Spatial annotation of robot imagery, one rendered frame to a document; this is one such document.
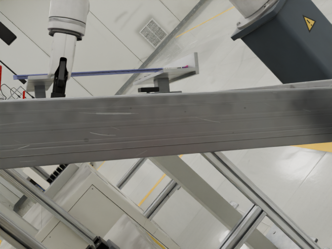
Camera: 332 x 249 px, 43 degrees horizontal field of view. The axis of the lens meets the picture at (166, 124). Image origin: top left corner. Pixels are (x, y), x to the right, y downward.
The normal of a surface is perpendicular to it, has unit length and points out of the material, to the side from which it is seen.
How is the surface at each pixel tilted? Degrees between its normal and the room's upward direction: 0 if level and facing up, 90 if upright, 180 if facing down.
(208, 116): 90
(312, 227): 0
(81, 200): 90
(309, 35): 90
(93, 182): 90
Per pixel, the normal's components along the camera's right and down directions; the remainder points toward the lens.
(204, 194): 0.33, -0.02
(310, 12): 0.48, -0.22
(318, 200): -0.71, -0.66
